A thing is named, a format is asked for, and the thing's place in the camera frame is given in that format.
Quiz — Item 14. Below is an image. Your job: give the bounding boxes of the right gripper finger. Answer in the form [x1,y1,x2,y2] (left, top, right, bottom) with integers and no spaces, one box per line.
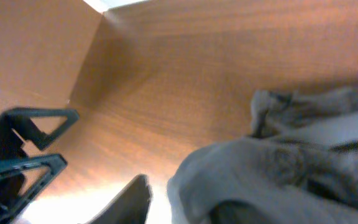
[0,108,79,161]
[0,154,67,224]

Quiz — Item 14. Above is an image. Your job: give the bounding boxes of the grey-green shorts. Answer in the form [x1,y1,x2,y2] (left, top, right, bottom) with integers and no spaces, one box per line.
[167,86,358,223]

